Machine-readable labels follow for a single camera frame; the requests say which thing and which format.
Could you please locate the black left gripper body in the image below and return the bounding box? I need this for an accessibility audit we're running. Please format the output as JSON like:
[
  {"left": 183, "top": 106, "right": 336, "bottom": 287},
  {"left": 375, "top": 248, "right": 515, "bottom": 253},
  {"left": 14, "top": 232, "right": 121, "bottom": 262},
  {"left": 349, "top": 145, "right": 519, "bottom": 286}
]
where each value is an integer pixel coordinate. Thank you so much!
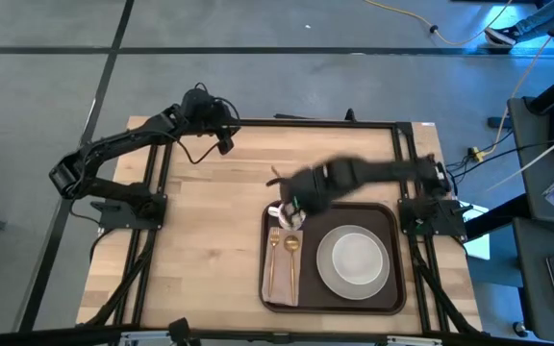
[{"left": 176, "top": 82, "right": 240, "bottom": 140}]

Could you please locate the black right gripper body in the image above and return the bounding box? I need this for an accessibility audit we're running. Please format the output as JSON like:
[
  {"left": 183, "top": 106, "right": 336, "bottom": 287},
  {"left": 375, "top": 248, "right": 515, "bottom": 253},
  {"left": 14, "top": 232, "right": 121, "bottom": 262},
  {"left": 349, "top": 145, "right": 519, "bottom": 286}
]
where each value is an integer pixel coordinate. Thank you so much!
[{"left": 279, "top": 158, "right": 358, "bottom": 218}]

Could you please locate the white ceramic mug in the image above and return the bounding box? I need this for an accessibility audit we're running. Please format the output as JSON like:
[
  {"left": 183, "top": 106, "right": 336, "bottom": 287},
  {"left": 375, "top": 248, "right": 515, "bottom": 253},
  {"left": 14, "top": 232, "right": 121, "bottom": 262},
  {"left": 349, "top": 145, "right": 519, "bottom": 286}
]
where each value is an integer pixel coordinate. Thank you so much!
[{"left": 266, "top": 200, "right": 307, "bottom": 232}]

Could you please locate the gold spoon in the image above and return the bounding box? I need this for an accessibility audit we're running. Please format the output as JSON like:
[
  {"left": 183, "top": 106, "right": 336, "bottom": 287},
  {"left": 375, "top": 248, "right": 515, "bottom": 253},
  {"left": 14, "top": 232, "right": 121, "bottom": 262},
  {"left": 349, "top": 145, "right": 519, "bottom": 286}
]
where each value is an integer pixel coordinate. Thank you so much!
[{"left": 283, "top": 235, "right": 302, "bottom": 306}]

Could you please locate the gold fork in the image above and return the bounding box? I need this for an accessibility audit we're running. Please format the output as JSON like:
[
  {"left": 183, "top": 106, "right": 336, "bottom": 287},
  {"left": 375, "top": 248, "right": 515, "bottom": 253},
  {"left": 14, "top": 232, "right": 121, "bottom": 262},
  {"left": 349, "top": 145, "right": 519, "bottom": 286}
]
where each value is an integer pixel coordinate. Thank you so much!
[{"left": 267, "top": 226, "right": 281, "bottom": 298}]

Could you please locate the grey ceramic plate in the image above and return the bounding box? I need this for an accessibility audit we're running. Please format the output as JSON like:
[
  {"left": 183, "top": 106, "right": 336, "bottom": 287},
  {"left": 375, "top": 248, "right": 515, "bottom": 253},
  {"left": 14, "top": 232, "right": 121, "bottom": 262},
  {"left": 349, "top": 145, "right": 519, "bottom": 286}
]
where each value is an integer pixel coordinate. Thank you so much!
[{"left": 315, "top": 224, "right": 391, "bottom": 301}]

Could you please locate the white ceramic bowl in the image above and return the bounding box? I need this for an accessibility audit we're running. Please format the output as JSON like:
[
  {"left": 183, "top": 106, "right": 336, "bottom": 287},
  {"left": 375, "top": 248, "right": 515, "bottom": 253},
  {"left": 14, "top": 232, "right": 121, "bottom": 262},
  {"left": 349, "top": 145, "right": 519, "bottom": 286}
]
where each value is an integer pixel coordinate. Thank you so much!
[{"left": 331, "top": 232, "right": 384, "bottom": 286}]

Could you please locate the beige cloth napkin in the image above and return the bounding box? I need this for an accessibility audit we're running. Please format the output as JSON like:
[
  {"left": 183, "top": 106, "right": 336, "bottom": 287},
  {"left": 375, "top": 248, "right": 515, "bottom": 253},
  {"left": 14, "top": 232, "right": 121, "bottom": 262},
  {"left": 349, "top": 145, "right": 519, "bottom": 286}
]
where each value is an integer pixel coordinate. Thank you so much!
[{"left": 261, "top": 226, "right": 304, "bottom": 308}]

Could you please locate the brown plastic tray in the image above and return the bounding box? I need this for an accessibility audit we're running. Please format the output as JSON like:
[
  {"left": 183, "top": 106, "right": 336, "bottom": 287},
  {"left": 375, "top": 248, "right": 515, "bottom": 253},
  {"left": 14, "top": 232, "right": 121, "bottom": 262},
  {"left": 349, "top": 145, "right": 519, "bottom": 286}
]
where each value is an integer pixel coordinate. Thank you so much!
[{"left": 259, "top": 200, "right": 408, "bottom": 316}]

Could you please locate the dark grey desk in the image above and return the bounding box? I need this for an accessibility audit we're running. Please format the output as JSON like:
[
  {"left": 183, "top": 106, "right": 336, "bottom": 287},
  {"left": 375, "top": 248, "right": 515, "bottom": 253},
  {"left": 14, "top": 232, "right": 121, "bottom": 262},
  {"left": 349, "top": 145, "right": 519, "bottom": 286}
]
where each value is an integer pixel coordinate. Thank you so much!
[
  {"left": 506, "top": 95, "right": 554, "bottom": 227},
  {"left": 512, "top": 215, "right": 554, "bottom": 345}
]

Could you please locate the person's foot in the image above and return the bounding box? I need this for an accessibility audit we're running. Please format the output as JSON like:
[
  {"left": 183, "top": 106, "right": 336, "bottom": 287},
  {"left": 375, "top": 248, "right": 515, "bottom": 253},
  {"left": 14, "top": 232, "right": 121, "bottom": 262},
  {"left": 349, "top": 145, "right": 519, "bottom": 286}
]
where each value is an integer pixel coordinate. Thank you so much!
[{"left": 482, "top": 26, "right": 519, "bottom": 48}]

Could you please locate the person's leg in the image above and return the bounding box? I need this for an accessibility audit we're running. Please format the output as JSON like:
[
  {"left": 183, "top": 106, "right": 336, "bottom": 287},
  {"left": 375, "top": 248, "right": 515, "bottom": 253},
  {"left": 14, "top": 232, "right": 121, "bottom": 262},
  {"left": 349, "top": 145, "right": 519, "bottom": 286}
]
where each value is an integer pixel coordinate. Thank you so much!
[{"left": 512, "top": 0, "right": 554, "bottom": 42}]

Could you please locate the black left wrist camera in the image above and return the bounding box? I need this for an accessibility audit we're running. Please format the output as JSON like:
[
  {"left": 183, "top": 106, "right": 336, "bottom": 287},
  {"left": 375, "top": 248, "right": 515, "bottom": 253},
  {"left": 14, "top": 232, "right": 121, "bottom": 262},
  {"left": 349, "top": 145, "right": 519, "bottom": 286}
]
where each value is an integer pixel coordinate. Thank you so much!
[{"left": 215, "top": 133, "right": 236, "bottom": 157}]

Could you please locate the brown arm cable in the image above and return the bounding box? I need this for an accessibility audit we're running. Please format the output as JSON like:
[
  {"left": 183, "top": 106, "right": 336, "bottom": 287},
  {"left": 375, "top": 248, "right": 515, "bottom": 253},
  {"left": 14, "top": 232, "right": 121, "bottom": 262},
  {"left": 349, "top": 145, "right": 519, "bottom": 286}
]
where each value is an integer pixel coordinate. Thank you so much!
[{"left": 173, "top": 129, "right": 223, "bottom": 165}]

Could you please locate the silver frame bracket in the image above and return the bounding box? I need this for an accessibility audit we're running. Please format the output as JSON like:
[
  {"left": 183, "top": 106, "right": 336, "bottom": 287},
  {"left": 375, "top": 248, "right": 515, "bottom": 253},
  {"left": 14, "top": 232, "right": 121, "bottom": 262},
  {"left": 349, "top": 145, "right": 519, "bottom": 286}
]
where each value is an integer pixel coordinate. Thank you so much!
[
  {"left": 385, "top": 335, "right": 444, "bottom": 346},
  {"left": 119, "top": 330, "right": 176, "bottom": 345}
]

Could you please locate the yellow floor cable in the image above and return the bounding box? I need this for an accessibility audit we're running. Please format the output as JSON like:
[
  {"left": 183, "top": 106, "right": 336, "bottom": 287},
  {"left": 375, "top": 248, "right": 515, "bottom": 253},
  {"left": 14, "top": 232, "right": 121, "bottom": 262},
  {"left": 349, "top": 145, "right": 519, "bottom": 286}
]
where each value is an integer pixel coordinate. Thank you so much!
[{"left": 363, "top": 0, "right": 516, "bottom": 48}]

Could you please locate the white cable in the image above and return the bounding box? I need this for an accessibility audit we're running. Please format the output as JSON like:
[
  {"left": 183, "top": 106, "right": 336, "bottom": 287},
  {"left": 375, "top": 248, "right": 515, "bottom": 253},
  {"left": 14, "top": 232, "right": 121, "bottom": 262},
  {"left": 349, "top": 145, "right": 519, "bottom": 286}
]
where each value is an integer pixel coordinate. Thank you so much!
[{"left": 486, "top": 123, "right": 554, "bottom": 192}]

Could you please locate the cream cable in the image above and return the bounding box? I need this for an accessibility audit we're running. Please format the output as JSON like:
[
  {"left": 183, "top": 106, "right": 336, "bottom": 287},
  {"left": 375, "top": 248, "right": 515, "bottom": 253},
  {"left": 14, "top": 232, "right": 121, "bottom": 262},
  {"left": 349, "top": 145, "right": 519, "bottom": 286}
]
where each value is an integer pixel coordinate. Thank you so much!
[{"left": 494, "top": 2, "right": 554, "bottom": 148}]

